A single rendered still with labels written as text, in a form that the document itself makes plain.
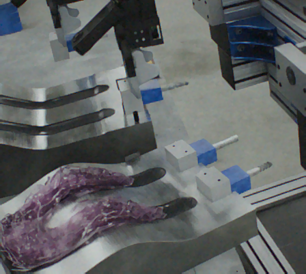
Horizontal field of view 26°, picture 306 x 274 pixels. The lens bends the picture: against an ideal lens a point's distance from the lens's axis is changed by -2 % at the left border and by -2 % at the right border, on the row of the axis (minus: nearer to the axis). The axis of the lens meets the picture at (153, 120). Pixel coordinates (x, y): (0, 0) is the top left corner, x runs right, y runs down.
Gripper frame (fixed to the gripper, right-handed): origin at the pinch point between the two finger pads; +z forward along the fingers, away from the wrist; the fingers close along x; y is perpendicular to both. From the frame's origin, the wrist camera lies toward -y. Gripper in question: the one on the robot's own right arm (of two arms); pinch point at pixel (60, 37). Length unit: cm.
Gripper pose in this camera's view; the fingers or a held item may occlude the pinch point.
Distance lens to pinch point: 154.4
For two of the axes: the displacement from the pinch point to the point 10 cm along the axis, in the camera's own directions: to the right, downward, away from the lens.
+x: -1.6, -4.7, 8.7
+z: 1.8, 8.5, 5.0
